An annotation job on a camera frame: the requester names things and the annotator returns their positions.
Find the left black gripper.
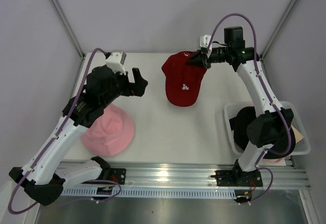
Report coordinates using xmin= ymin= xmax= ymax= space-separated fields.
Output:
xmin=100 ymin=67 xmax=147 ymax=108

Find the red baseball cap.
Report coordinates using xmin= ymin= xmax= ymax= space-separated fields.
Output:
xmin=161 ymin=51 xmax=207 ymax=107

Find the pink bucket hat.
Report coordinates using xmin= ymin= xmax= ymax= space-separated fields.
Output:
xmin=80 ymin=104 xmax=135 ymax=156

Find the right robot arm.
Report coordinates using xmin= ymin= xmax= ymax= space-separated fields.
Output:
xmin=187 ymin=26 xmax=295 ymax=187

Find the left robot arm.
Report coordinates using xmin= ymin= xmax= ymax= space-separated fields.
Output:
xmin=9 ymin=65 xmax=148 ymax=206

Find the black hat in basket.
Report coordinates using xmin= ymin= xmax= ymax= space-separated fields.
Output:
xmin=229 ymin=106 xmax=295 ymax=160

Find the light pink hat in basket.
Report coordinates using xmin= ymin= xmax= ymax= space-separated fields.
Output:
xmin=264 ymin=158 xmax=284 ymax=163

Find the white plastic basket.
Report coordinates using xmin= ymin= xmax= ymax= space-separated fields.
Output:
xmin=224 ymin=101 xmax=311 ymax=156

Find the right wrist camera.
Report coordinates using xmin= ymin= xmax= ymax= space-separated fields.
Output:
xmin=199 ymin=35 xmax=212 ymax=56

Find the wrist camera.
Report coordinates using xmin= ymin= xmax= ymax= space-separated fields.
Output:
xmin=105 ymin=50 xmax=127 ymax=75
xmin=199 ymin=35 xmax=212 ymax=56

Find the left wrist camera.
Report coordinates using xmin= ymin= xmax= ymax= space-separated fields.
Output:
xmin=105 ymin=50 xmax=127 ymax=75

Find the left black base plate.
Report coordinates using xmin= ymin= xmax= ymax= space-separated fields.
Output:
xmin=102 ymin=168 xmax=127 ymax=185

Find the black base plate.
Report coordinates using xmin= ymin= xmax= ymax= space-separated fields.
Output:
xmin=102 ymin=168 xmax=127 ymax=185
xmin=210 ymin=170 xmax=263 ymax=187

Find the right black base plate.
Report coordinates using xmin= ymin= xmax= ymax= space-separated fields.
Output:
xmin=210 ymin=170 xmax=263 ymax=187

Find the white slotted cable duct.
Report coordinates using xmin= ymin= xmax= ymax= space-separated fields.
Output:
xmin=62 ymin=186 xmax=236 ymax=200

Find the right frame post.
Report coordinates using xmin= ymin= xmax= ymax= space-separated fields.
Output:
xmin=260 ymin=0 xmax=300 ymax=61

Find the frame post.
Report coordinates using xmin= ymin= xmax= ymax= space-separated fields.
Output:
xmin=48 ymin=0 xmax=85 ymax=59
xmin=260 ymin=0 xmax=300 ymax=61

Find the left frame post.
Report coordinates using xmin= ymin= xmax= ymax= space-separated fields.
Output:
xmin=48 ymin=0 xmax=85 ymax=59

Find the aluminium mounting rail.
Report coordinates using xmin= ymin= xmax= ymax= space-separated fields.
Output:
xmin=110 ymin=162 xmax=311 ymax=190

